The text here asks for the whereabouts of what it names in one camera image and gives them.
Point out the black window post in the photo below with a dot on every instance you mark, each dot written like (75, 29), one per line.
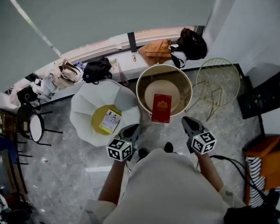
(132, 42)

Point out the person's beige clothing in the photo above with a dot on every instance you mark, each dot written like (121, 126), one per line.
(168, 190)

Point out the red book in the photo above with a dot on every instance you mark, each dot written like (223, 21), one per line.
(161, 108)

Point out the small orange object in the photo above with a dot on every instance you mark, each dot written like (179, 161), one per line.
(134, 58)

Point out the white petal-shaped sofa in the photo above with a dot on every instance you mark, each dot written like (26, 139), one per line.
(84, 115)

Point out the black backpack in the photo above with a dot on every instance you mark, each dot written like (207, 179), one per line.
(192, 44)

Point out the person's left black shoe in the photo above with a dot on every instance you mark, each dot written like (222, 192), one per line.
(142, 153)

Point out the round glass table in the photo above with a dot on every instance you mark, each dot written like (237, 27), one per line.
(164, 73)

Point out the white plastic bag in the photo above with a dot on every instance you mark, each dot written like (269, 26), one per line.
(45, 86)

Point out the black stool with white seat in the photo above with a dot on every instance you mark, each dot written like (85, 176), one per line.
(36, 127)

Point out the person's black shoe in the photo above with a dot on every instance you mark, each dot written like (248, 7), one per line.
(142, 153)
(169, 147)

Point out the black bag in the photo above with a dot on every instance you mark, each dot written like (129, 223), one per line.
(96, 69)

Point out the orange cloth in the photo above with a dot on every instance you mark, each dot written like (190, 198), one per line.
(155, 50)

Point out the orange storage box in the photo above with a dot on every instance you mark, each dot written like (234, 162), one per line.
(270, 162)

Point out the blue chair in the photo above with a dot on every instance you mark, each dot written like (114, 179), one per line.
(5, 147)

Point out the black pouch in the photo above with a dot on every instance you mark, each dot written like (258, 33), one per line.
(252, 214)

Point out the black shoulder bag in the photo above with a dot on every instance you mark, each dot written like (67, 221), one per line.
(28, 95)

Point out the person's right black shoe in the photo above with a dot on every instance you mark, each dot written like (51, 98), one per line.
(169, 147)

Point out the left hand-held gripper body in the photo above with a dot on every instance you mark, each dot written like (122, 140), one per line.
(127, 134)

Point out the person's right forearm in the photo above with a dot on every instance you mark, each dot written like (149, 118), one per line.
(210, 171)

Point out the black monitor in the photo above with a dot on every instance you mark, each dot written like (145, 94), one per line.
(263, 97)

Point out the black and white striped cloth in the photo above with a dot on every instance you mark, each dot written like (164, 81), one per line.
(255, 178)

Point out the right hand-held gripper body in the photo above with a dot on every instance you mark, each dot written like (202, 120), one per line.
(196, 130)

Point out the yellow and white booklet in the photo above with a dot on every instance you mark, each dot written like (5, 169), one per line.
(110, 120)

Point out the person's left forearm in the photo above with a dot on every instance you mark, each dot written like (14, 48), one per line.
(113, 183)

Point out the beige handbag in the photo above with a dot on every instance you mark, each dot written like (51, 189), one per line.
(67, 76)

